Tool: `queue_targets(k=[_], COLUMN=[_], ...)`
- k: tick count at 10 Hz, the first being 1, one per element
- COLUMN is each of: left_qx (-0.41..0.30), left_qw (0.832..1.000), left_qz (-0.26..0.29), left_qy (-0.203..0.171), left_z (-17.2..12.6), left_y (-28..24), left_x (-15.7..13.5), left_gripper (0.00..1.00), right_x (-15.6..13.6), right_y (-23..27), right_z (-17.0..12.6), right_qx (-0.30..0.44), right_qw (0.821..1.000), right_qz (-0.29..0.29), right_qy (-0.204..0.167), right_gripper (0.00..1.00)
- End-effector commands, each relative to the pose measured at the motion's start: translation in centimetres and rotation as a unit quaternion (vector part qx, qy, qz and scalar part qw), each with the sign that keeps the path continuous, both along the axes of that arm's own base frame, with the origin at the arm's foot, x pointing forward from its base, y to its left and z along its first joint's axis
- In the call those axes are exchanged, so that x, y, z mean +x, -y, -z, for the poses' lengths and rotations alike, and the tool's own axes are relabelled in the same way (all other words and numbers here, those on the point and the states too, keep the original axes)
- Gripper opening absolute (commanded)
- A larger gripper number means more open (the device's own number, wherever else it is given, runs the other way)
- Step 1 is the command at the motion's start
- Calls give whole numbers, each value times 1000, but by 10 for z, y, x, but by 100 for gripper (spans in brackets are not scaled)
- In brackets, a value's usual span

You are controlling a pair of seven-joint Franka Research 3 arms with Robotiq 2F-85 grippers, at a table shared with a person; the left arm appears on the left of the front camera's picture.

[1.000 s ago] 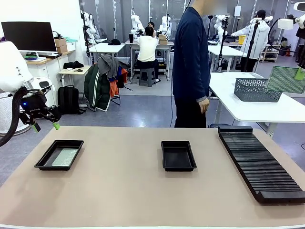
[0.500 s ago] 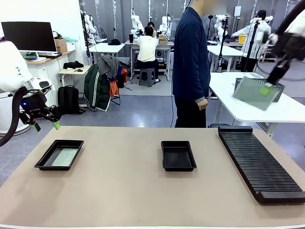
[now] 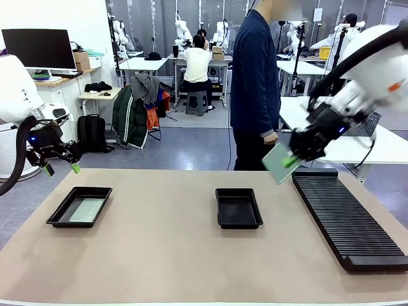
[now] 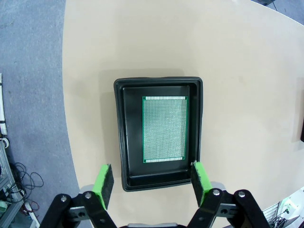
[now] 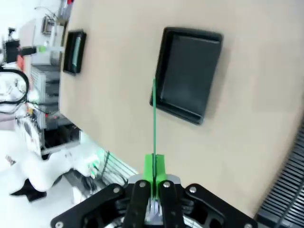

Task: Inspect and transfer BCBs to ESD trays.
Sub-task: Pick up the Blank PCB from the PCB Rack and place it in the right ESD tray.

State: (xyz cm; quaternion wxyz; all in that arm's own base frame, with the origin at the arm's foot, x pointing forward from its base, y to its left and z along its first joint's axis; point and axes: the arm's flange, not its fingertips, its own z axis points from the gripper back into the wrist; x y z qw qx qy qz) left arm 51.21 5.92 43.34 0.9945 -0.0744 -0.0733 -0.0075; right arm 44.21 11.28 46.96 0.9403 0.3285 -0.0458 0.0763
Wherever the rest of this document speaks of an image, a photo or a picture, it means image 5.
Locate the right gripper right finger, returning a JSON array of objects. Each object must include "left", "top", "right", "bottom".
[{"left": 155, "top": 153, "right": 258, "bottom": 228}]

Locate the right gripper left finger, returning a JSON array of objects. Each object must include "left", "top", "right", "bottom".
[{"left": 50, "top": 153, "right": 156, "bottom": 228}]

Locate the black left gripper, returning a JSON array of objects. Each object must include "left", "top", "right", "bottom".
[{"left": 4, "top": 40, "right": 47, "bottom": 63}]

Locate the green circuit board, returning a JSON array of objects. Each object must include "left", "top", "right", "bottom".
[
  {"left": 152, "top": 77, "right": 159, "bottom": 200},
  {"left": 72, "top": 37, "right": 80, "bottom": 68}
]

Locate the black ESD tray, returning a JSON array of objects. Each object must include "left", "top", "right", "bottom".
[
  {"left": 149, "top": 26, "right": 224, "bottom": 126},
  {"left": 63, "top": 28, "right": 87, "bottom": 76}
]

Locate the grey metal control box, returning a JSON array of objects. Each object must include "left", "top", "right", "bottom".
[{"left": 30, "top": 64, "right": 61, "bottom": 130}]

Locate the black slotted board rack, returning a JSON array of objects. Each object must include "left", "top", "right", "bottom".
[{"left": 257, "top": 128, "right": 304, "bottom": 228}]

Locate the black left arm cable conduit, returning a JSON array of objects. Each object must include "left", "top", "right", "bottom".
[{"left": 0, "top": 66, "right": 30, "bottom": 115}]

